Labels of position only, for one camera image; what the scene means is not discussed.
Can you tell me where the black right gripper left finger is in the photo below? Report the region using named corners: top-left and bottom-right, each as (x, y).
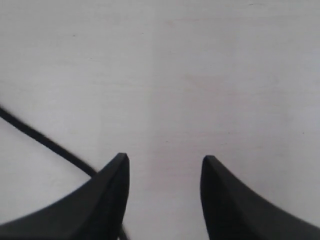
top-left (0, 153), bottom-right (130, 240)

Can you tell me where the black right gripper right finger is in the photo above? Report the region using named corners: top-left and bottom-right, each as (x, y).
top-left (200, 155), bottom-right (320, 240)

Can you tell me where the black rope strand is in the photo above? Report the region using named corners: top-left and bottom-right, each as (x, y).
top-left (0, 106), bottom-right (128, 240)

